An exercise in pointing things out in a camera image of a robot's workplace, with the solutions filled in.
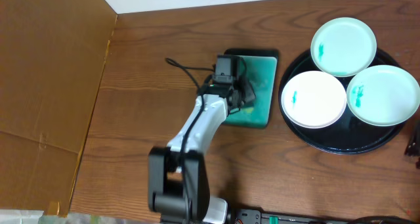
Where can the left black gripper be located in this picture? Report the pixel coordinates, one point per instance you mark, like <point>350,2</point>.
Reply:
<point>247,94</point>

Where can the mint plate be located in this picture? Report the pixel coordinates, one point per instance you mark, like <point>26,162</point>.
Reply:
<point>343,47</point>
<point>383,95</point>

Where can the white plate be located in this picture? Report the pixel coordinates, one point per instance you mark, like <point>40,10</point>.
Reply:
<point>313,99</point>

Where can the mint plate top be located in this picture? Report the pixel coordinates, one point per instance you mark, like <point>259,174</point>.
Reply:
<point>343,47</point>

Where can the green yellow sponge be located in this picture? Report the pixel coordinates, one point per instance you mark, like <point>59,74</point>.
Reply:
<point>247,111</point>

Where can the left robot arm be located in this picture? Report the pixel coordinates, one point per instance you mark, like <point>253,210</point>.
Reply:
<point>178,186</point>

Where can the black rectangular water tray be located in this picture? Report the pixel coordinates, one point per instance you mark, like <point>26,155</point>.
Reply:
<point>261,73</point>

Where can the brown cardboard panel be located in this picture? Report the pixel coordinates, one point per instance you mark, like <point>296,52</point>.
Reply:
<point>53,54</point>

